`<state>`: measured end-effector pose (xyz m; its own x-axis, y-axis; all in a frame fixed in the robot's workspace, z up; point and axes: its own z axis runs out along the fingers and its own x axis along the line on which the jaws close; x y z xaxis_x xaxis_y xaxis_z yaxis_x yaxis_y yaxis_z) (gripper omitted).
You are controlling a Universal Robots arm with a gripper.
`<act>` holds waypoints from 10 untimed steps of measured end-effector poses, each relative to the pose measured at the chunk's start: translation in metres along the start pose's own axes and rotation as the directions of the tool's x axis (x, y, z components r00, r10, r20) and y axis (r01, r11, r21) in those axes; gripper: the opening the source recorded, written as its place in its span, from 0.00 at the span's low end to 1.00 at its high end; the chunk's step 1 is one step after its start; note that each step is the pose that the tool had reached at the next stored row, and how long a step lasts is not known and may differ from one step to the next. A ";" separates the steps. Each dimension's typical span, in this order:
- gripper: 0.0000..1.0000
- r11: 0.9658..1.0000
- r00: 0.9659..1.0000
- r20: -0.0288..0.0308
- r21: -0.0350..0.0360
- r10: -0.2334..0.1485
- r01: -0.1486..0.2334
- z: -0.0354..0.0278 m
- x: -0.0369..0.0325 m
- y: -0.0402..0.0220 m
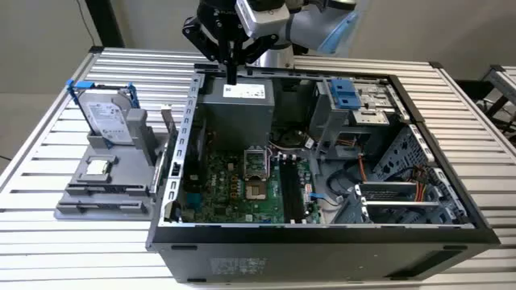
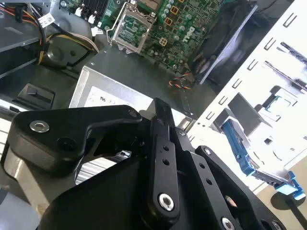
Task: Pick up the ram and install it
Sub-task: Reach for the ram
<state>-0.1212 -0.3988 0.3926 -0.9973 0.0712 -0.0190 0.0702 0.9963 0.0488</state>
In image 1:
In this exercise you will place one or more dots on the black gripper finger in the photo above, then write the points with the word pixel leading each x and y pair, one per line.
pixel 202 36
pixel 258 48

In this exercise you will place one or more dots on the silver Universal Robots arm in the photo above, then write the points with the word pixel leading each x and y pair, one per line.
pixel 306 30

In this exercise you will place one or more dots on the black RAM slot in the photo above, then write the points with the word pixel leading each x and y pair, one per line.
pixel 295 188
pixel 288 188
pixel 300 188
pixel 284 188

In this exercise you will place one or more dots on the grey power supply unit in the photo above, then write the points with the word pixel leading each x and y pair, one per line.
pixel 238 121

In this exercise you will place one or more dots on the blue plastic drive latch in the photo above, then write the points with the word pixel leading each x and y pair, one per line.
pixel 343 87

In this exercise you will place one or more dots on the black round fan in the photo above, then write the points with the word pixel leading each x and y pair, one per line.
pixel 288 137

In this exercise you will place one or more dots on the grey metal drive cage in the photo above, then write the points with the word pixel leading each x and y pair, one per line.
pixel 331 127

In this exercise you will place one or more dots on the hard disk in blue carrier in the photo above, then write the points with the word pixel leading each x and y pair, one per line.
pixel 104 114

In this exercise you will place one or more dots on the CPU socket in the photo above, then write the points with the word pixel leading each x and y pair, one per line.
pixel 256 190

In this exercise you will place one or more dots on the grey parts rack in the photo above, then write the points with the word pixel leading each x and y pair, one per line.
pixel 128 169

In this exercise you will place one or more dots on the green motherboard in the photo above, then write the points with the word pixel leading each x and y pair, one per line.
pixel 226 193

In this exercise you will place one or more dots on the silver CPU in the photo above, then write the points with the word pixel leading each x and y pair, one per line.
pixel 98 167

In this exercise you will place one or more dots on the grey metal disk bay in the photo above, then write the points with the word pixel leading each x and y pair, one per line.
pixel 387 204

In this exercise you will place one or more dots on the metal slat side table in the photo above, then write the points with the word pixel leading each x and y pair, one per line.
pixel 502 74

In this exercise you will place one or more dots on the black PC case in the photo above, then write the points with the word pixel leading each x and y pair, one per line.
pixel 282 256

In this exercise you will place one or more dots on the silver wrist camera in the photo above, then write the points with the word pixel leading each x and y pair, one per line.
pixel 262 21

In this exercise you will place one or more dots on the black upright post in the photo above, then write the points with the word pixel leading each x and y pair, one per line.
pixel 107 24

